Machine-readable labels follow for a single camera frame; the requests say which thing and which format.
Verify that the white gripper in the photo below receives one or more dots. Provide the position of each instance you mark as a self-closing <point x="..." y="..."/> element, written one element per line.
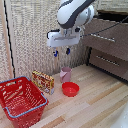
<point x="63" y="37"/>

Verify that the red plastic bowl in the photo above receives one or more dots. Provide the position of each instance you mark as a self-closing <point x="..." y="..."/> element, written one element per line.
<point x="70" y="89"/>

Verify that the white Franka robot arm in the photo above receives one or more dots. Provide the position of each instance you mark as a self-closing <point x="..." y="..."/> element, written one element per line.
<point x="71" y="11"/>

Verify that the red plastic shopping basket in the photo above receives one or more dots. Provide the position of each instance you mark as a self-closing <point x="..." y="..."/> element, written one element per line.
<point x="20" y="101"/>

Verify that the pink plastic cup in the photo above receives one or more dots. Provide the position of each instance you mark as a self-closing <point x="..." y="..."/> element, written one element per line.
<point x="65" y="75"/>

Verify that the red yellow cardboard box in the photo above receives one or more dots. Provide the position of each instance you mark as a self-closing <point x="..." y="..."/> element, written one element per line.
<point x="42" y="81"/>

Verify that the brown drawer cabinet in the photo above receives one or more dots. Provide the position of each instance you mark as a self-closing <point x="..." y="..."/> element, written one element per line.
<point x="108" y="45"/>

